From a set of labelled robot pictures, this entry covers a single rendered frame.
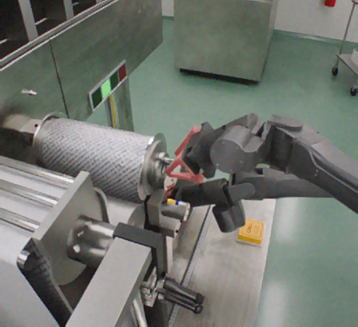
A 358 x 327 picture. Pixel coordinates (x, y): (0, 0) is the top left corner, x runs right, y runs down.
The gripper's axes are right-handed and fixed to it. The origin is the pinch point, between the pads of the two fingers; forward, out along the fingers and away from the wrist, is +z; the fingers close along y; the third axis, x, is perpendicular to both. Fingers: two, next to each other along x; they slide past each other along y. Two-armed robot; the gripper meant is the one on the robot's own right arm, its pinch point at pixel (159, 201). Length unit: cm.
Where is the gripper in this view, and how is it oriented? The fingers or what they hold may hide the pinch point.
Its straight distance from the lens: 85.7
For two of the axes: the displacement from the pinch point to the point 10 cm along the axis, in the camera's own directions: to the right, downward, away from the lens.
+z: -8.1, 2.1, 5.4
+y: 3.2, -6.1, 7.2
